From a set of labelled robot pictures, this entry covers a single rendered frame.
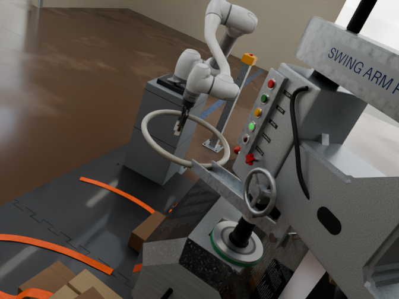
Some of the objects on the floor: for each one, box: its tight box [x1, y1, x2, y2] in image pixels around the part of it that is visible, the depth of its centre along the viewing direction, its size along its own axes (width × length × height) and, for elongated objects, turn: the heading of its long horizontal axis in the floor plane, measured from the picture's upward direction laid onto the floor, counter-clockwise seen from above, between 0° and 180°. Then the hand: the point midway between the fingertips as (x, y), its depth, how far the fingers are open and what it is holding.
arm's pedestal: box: [117, 74, 208, 190], centre depth 297 cm, size 50×50×80 cm
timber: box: [128, 211, 166, 253], centre depth 235 cm, size 30×12×12 cm, turn 123°
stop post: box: [202, 53, 258, 153], centre depth 367 cm, size 20×20×109 cm
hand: (177, 128), depth 206 cm, fingers closed on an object, 4 cm apart
